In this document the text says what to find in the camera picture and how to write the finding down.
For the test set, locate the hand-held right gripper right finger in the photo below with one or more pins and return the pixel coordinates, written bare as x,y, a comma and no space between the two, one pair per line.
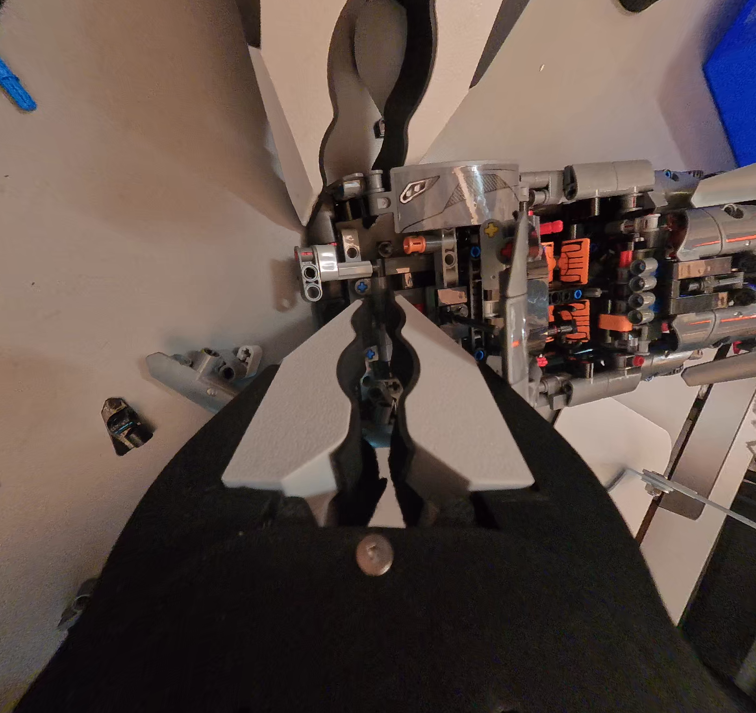
466,424

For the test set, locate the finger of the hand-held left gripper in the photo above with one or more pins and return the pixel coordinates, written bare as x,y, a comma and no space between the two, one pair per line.
295,46
460,28

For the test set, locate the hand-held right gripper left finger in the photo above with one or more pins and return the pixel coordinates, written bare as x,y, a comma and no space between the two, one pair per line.
283,429

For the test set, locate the grey lego fender assembly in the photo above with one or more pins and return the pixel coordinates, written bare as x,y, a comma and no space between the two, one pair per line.
177,373

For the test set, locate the grey lego car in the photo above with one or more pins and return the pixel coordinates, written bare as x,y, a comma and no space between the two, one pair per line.
455,193

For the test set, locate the small black rounded lego piece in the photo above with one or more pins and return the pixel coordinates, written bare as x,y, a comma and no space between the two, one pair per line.
380,128

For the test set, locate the black triangular lego panel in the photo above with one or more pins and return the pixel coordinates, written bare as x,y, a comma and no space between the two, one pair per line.
124,424

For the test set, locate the long blue lego pin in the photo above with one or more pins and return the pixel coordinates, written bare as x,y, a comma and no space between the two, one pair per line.
15,84

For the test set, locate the dark grey lego connector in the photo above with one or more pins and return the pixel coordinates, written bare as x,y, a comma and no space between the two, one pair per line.
77,601

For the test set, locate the white book stand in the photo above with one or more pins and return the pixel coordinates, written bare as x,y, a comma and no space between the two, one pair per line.
620,447

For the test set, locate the blue storage bin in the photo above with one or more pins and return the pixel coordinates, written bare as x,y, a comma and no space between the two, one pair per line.
732,93

